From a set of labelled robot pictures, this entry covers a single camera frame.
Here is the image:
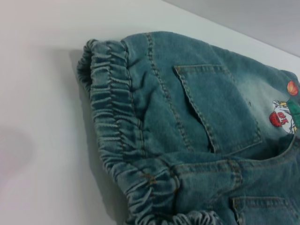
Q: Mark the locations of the blue denim shorts with cartoon print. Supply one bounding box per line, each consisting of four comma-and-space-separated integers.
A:
76, 31, 300, 225

